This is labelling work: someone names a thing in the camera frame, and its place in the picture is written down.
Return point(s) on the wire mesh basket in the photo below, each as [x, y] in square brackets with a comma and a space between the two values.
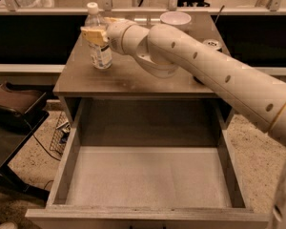
[60, 135]

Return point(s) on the dark brown chair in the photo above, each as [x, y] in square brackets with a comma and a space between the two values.
[21, 114]

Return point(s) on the white ceramic bowl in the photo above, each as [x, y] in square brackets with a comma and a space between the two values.
[177, 19]

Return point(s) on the dark blue soda can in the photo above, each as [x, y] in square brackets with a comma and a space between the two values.
[213, 44]

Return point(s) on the clear plastic water bottle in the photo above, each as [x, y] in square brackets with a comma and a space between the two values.
[101, 56]

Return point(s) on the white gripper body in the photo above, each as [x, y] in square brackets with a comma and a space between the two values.
[114, 35]

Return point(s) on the open grey drawer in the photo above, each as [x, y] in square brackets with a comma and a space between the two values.
[148, 165]

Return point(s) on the grey cabinet with glossy top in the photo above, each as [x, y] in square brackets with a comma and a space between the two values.
[125, 98]

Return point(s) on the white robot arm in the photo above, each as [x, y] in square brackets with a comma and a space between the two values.
[161, 49]

